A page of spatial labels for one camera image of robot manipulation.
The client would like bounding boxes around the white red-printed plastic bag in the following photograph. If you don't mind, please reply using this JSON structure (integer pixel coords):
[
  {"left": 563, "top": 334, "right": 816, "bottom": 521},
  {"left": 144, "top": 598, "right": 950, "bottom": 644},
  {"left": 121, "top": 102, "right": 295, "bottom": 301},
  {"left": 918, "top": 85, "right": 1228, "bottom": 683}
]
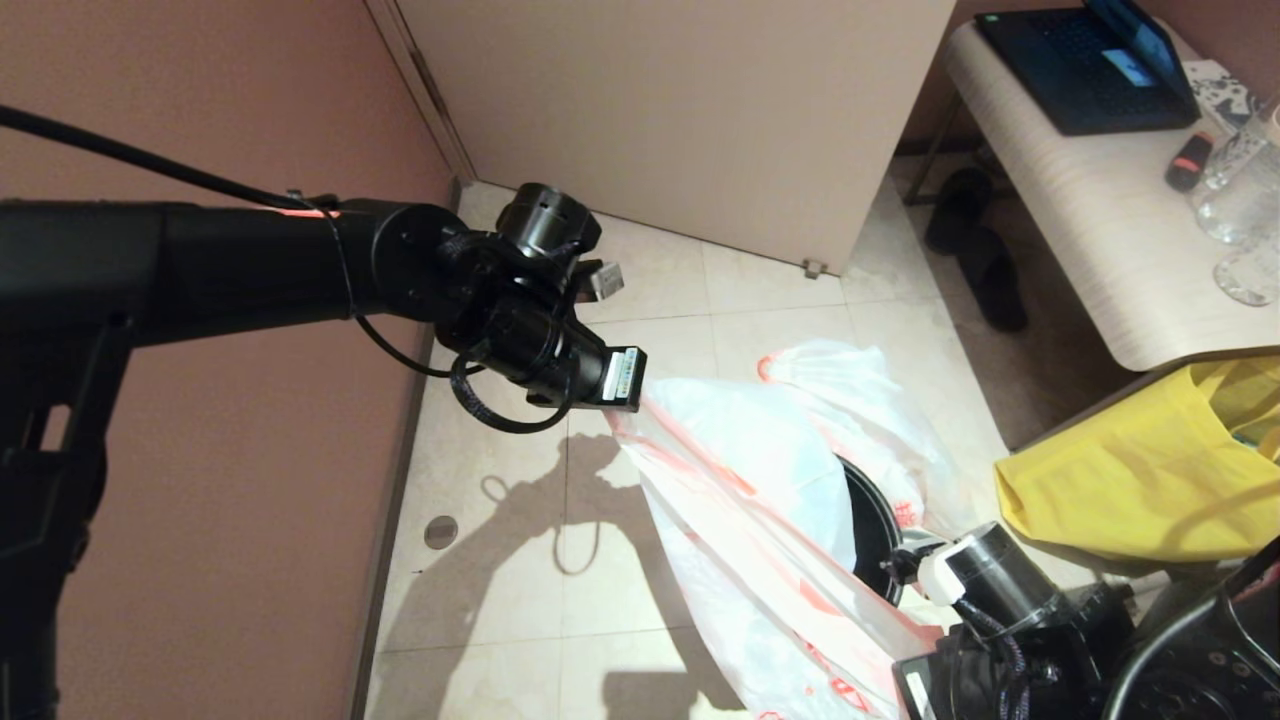
[{"left": 605, "top": 375, "right": 946, "bottom": 720}]

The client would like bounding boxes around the dark blue laptop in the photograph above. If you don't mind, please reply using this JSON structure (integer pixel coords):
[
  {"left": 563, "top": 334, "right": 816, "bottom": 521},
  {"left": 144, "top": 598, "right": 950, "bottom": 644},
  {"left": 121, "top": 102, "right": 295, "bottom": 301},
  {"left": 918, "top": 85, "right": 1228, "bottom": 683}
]
[{"left": 973, "top": 0, "right": 1200, "bottom": 141}]

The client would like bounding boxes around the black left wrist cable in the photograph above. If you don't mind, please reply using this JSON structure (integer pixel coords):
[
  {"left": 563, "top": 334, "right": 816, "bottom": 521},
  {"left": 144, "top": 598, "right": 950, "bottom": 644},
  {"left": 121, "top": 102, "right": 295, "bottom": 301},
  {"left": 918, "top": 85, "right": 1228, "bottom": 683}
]
[{"left": 0, "top": 103, "right": 583, "bottom": 437}]

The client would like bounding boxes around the black orange handheld device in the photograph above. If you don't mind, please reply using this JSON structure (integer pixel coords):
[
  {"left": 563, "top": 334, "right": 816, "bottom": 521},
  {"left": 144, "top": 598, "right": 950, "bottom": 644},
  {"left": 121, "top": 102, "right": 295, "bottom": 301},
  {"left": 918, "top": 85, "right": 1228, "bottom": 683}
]
[{"left": 1162, "top": 135, "right": 1214, "bottom": 197}]

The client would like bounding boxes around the yellow bag with black handle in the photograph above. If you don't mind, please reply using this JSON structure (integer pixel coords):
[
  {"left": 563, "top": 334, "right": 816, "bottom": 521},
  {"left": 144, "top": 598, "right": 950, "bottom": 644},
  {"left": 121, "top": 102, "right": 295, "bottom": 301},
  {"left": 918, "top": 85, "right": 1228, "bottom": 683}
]
[{"left": 995, "top": 357, "right": 1280, "bottom": 564}]

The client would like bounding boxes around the clear ribbed glass bottle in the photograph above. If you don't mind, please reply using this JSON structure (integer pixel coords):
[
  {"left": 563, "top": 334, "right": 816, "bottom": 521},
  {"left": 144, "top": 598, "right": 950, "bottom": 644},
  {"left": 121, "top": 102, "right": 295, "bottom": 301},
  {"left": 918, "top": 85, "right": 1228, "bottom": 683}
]
[{"left": 1198, "top": 100, "right": 1280, "bottom": 196}]

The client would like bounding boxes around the black round trash bin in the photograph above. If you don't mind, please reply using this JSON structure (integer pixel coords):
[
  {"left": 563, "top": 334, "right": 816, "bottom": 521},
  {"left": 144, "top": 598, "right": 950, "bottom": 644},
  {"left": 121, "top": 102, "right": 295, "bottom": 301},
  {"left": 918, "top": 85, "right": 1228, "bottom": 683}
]
[{"left": 838, "top": 456, "right": 907, "bottom": 607}]

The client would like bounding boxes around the white black patterned card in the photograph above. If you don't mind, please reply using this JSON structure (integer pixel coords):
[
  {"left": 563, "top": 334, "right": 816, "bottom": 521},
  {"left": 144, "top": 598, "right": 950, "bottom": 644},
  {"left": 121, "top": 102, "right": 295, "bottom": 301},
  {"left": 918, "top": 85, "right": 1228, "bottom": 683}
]
[{"left": 1180, "top": 65, "right": 1257, "bottom": 137}]

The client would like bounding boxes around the beige striped stool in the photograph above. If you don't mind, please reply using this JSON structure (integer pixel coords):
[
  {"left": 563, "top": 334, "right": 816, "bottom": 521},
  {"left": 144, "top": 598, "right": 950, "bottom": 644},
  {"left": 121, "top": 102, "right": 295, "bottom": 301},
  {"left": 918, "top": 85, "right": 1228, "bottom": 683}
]
[{"left": 1085, "top": 566, "right": 1171, "bottom": 601}]

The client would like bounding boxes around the spare white plastic bag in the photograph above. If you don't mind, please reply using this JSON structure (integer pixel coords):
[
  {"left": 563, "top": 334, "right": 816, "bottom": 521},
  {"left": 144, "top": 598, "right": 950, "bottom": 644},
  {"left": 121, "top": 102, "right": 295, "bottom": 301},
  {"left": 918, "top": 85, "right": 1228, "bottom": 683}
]
[{"left": 757, "top": 340, "right": 986, "bottom": 543}]

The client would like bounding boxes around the clear glass cup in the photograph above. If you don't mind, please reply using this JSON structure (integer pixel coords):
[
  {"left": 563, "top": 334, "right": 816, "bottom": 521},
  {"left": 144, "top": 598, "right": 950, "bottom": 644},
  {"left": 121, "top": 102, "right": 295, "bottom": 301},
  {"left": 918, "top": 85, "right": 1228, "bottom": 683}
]
[
  {"left": 1187, "top": 160, "right": 1280, "bottom": 250},
  {"left": 1210, "top": 232, "right": 1280, "bottom": 310}
]

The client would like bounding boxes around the beige door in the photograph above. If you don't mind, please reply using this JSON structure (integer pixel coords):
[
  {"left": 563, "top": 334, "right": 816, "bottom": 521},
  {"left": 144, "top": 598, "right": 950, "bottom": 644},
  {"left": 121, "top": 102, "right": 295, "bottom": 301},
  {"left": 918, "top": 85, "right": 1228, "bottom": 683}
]
[{"left": 398, "top": 0, "right": 959, "bottom": 280}]

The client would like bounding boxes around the beige door frame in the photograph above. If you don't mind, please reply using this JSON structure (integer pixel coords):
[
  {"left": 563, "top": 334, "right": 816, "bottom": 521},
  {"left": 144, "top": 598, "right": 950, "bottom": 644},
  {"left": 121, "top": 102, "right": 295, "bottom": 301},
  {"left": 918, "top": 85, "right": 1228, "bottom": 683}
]
[{"left": 365, "top": 0, "right": 479, "bottom": 189}]

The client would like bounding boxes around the cream striped bench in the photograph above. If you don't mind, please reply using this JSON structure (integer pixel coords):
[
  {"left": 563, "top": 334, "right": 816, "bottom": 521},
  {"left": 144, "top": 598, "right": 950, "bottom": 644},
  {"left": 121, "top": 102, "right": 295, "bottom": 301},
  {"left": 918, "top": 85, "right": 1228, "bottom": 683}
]
[{"left": 905, "top": 22, "right": 1280, "bottom": 376}]

